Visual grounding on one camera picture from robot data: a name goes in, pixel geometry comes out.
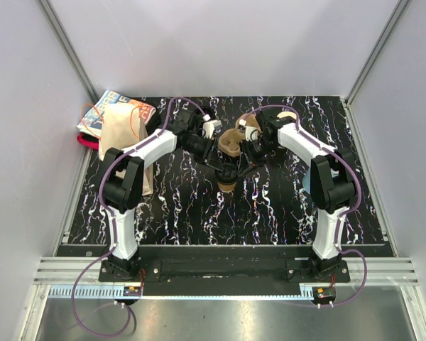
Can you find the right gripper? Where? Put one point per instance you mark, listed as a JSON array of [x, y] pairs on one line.
[[245, 146]]

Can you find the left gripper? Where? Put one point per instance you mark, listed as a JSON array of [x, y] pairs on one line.
[[209, 143]]

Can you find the black coffee cup lid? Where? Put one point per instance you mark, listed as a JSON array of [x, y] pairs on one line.
[[227, 175]]

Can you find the paper takeout bag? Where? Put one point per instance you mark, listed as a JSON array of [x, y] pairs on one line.
[[124, 125]]

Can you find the red cloth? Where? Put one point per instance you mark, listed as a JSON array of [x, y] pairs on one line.
[[88, 141]]

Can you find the single paper coffee cup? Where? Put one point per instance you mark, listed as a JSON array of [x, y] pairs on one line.
[[226, 187]]

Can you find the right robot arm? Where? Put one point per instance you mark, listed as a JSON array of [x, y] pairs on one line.
[[333, 184]]

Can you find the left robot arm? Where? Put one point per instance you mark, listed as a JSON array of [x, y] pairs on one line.
[[121, 187]]

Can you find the black coffee lid stack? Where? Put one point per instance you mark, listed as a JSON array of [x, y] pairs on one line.
[[209, 111]]

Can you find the blue plastic cup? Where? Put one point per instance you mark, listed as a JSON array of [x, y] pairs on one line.
[[305, 183]]

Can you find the paper cup stack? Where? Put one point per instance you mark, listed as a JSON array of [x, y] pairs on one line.
[[286, 114]]

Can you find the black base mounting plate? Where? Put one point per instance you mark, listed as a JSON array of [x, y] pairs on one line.
[[265, 272]]

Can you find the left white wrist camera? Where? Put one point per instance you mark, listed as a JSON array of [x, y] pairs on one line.
[[210, 126]]

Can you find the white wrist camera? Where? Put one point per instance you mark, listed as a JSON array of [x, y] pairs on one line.
[[210, 126], [250, 131]]

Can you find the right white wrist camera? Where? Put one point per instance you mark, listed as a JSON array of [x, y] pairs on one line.
[[250, 131]]

